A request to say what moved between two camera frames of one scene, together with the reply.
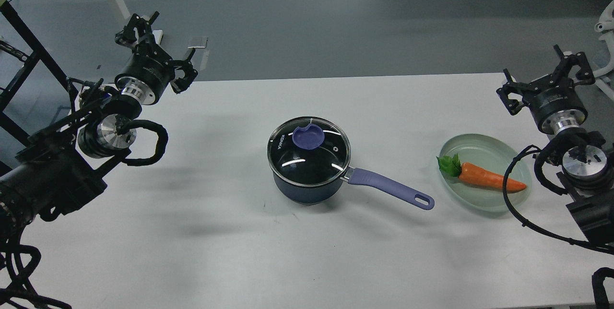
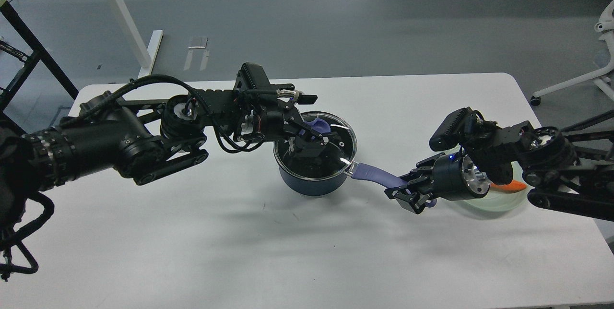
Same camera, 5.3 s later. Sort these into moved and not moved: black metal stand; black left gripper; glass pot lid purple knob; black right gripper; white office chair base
Moved: black left gripper; glass pot lid purple knob; black right gripper
Not moved: white office chair base; black metal stand
